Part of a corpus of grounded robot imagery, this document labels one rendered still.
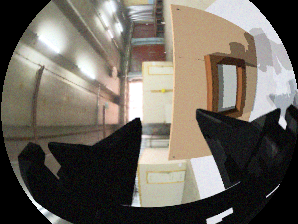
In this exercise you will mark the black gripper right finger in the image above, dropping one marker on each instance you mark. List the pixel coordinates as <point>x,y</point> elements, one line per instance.
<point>232,141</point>

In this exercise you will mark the brown flat rectangular board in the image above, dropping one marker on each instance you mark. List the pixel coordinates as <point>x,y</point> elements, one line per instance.
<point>197,33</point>

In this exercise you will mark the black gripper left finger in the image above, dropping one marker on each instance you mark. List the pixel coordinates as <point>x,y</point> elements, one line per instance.
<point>112,161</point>

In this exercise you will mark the brown wooden picture frame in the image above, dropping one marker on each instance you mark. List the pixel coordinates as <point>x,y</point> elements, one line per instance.
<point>226,85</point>

